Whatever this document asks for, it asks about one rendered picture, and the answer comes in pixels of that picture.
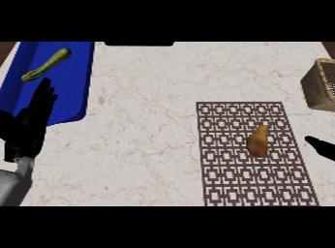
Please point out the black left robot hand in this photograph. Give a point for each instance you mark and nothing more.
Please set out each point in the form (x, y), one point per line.
(25, 124)

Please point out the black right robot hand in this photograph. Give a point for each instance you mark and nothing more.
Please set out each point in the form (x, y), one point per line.
(329, 151)

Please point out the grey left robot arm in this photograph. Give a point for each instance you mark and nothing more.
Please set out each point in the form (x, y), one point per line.
(3, 185)

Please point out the brown patterned placemat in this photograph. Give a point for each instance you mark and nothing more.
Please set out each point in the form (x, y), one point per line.
(250, 155)

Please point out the wicker basket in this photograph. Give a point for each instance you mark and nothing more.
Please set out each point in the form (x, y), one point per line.
(327, 85)

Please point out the blue cutting board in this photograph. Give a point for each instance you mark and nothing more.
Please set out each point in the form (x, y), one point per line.
(56, 80)

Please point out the green zucchini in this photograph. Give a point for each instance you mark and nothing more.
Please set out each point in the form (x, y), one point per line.
(47, 64)

